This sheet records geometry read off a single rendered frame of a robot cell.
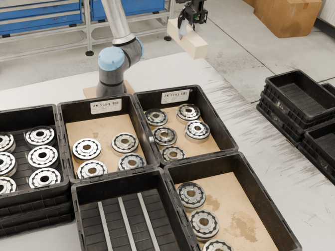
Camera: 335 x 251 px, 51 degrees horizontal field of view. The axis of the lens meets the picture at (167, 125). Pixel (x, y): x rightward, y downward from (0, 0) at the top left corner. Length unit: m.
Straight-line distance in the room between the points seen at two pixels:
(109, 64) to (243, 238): 0.92
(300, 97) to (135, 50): 1.18
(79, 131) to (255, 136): 0.81
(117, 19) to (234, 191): 0.93
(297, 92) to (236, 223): 1.41
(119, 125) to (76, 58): 1.97
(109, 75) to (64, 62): 1.71
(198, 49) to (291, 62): 2.37
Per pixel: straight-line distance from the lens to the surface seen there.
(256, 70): 3.47
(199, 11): 1.44
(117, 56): 1.62
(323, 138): 2.37
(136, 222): 1.17
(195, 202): 1.19
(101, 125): 1.45
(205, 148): 1.40
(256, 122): 1.78
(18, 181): 1.31
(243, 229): 1.21
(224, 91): 1.91
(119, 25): 1.69
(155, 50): 3.51
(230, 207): 1.25
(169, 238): 1.15
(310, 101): 2.43
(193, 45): 1.46
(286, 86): 2.48
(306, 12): 4.15
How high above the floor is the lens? 1.83
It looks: 43 degrees down
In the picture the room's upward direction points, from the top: 7 degrees clockwise
